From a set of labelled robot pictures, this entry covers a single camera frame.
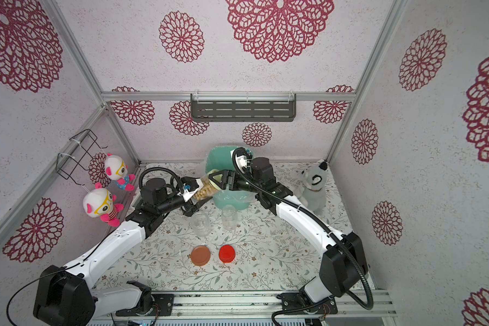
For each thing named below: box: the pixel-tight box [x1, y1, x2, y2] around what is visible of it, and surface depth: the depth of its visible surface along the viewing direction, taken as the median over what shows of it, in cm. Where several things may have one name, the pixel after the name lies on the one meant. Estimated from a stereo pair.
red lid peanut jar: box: [221, 204, 238, 231], surface depth 95 cm
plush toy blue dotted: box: [104, 153, 136, 192], surface depth 96 cm
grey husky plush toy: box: [298, 160, 329, 214], surface depth 92 cm
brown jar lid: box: [190, 245, 211, 267], surface depth 87 cm
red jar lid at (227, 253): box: [218, 244, 236, 263], surface depth 87 cm
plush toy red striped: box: [82, 182, 125, 228], surface depth 82 cm
